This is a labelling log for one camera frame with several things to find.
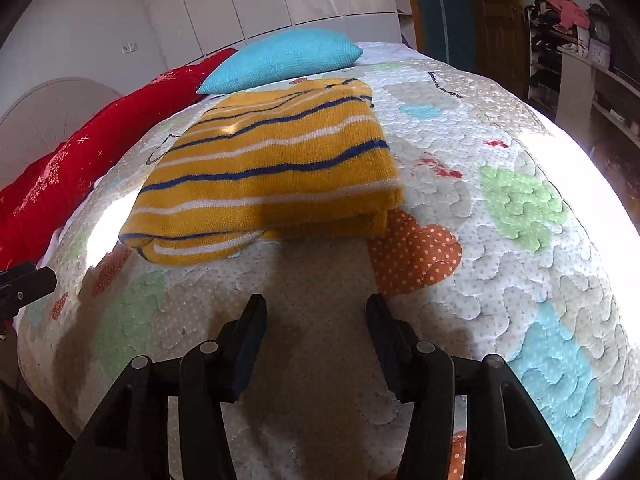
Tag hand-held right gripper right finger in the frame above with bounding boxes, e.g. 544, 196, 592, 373
365, 294, 576, 480

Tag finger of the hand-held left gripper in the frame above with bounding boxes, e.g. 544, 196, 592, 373
0, 266, 57, 318

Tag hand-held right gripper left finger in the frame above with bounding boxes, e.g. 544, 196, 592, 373
60, 294, 268, 480

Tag yellow blue-striped towel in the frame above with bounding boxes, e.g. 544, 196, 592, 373
119, 78, 405, 267

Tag red patterned pillow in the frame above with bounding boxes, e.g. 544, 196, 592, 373
0, 49, 238, 271

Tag patterned quilt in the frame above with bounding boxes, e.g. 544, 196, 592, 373
17, 55, 631, 480

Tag white arched headboard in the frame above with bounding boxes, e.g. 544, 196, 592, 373
0, 77, 123, 191

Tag blue knitted pillow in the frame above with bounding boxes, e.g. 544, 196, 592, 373
196, 28, 363, 95

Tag white bed sheet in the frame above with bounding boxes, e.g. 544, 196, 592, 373
357, 41, 418, 66

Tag shelf unit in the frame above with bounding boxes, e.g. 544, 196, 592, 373
525, 0, 640, 161

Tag wooden door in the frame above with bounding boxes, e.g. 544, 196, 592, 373
470, 0, 531, 91

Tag pink garment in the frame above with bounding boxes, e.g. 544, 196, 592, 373
547, 0, 591, 28

